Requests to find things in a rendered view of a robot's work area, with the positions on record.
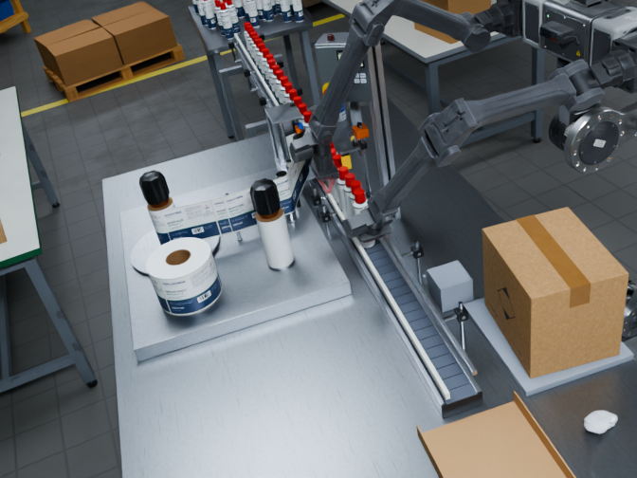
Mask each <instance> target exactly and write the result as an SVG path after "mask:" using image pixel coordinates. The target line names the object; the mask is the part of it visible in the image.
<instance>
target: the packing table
mask: <svg viewBox="0 0 637 478"><path fill-rule="evenodd" d="M319 1H321V2H323V3H324V4H326V5H328V6H329V7H331V8H332V9H335V10H336V11H338V12H340V13H341V14H343V15H344V16H346V17H348V18H349V19H350V17H351V15H352V12H353V10H354V7H355V5H356V4H357V3H359V2H362V1H363V0H319ZM298 34H299V38H300V48H301V53H302V58H303V63H304V64H305V65H306V63H305V59H304V53H303V48H302V42H301V37H300V32H298ZM490 34H491V40H490V43H489V44H488V46H487V47H486V48H485V49H484V50H486V49H488V48H491V47H494V46H499V45H502V44H505V43H508V42H511V41H514V40H517V39H519V38H521V37H522V35H521V36H517V37H515V38H510V37H508V36H506V35H504V34H502V33H498V32H496V31H494V32H491V33H490ZM383 41H386V42H388V43H389V44H391V45H393V46H395V47H397V48H398V49H400V50H401V51H403V52H405V53H406V54H408V55H410V56H411V57H412V58H413V59H415V60H417V61H418V62H420V63H422V64H424V65H425V71H426V83H427V86H425V85H423V84H422V83H420V82H418V81H417V80H415V79H414V78H412V76H410V75H409V74H407V73H406V72H404V71H403V70H401V69H400V68H398V67H397V66H395V65H394V64H392V63H390V62H389V61H387V60H386V59H384V58H383V57H382V62H383V66H385V67H386V68H387V69H388V70H389V71H391V72H392V73H394V74H395V75H397V76H398V77H400V78H401V79H403V80H404V81H406V82H407V83H409V84H410V85H412V86H413V87H415V88H416V89H418V90H419V91H421V92H422V93H424V94H425V95H427V96H428V116H430V115H432V114H434V113H441V105H442V106H443V107H444V108H446V107H447V106H449V105H450V104H451V102H450V101H448V100H446V99H445V98H443V97H442V96H440V92H439V79H438V65H441V64H446V63H449V62H451V61H454V60H457V59H460V58H462V57H465V56H468V55H471V54H474V53H471V52H470V51H469V50H468V49H467V48H466V47H465V46H464V44H463V43H462V42H461V41H460V42H457V43H454V44H452V45H451V44H449V43H446V42H444V41H442V40H439V39H437V38H434V37H432V36H430V35H427V34H425V33H424V32H421V31H419V30H417V29H414V22H412V21H410V20H407V19H405V18H402V17H399V16H395V15H394V16H392V17H391V19H390V20H389V22H388V23H387V24H386V25H385V30H384V32H383V34H382V37H381V39H380V42H381V43H380V45H381V46H383V45H384V44H385V42H383ZM539 83H544V50H538V49H536V48H534V47H532V85H535V84H539ZM529 121H531V136H532V137H533V138H534V139H533V142H534V143H539V142H541V139H540V137H543V108H540V109H538V110H534V111H531V113H528V114H525V115H523V116H520V117H517V118H514V119H510V120H508V121H506V122H503V123H500V124H497V125H495V126H492V127H487V126H486V125H484V126H482V127H479V128H477V130H478V131H479V132H476V133H474V134H471V135H469V136H468V138H467V139H466V140H465V141H464V143H463V144H462V145H461V146H460V147H462V146H465V145H467V144H470V143H472V142H475V141H478V140H480V139H483V138H488V137H490V136H493V135H496V134H497V133H500V132H503V131H505V130H508V129H511V128H514V127H516V126H519V125H522V124H523V123H526V122H529ZM460 147H459V148H460Z"/></svg>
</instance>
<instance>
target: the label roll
mask: <svg viewBox="0 0 637 478"><path fill-rule="evenodd" d="M146 269H147V271H148V274H149V277H150V279H151V282H152V284H153V287H154V289H155V293H156V296H157V298H158V300H159V303H160V305H161V307H162V308H163V309H164V310H165V311H166V312H168V313H170V314H174V315H190V314H193V313H196V312H199V311H201V310H203V309H205V308H207V307H209V306H210V305H212V304H213V303H214V302H215V301H216V300H217V299H218V298H219V296H220V294H221V292H222V283H221V280H220V277H219V274H218V271H217V267H216V264H215V262H214V259H213V256H212V253H211V249H210V246H209V244H208V243H207V242H206V241H204V240H202V239H199V238H193V237H186V238H179V239H175V240H172V241H170V242H168V243H166V244H164V245H162V246H160V247H159V248H157V249H156V250H154V251H153V252H152V253H151V255H150V256H149V258H148V259H147V262H146Z"/></svg>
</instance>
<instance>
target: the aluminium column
mask: <svg viewBox="0 0 637 478"><path fill-rule="evenodd" d="M367 59H368V67H369V73H370V81H371V89H372V95H373V101H370V108H371V116H372V123H373V136H374V144H375V150H376V157H377V165H378V172H379V179H380V186H381V189H382V188H383V187H385V186H386V184H387V183H388V182H389V181H390V180H391V178H392V177H393V176H394V175H395V166H394V158H393V149H392V142H391V127H390V118H389V110H388V102H387V94H386V85H385V78H384V69H383V62H382V53H381V45H380V41H379V43H378V45H377V46H370V48H369V49H368V51H367ZM398 210H399V212H398V213H397V214H396V215H395V216H394V217H393V218H392V221H395V220H399V219H401V214H400V207H399V208H398Z"/></svg>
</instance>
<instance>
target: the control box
mask: <svg viewBox="0 0 637 478"><path fill-rule="evenodd" d="M328 34H331V33H323V34H322V36H321V37H320V38H319V39H318V41H317V42H316V43H315V51H316V56H317V62H318V72H319V77H320V83H321V88H322V94H323V92H324V90H325V89H326V88H327V86H328V84H329V82H330V80H331V78H332V76H333V73H334V71H335V69H336V66H337V63H338V61H337V50H343V49H344V47H345V45H346V42H347V40H348V36H349V32H337V33H332V34H334V35H335V39H336V41H335V42H333V43H327V35H328ZM364 64H365V67H360V68H359V70H358V72H367V78H368V84H352V86H351V89H350V91H349V93H348V95H347V97H346V100H345V101H373V95H372V89H371V81H370V73H369V67H368V59H367V53H366V55H365V58H364Z"/></svg>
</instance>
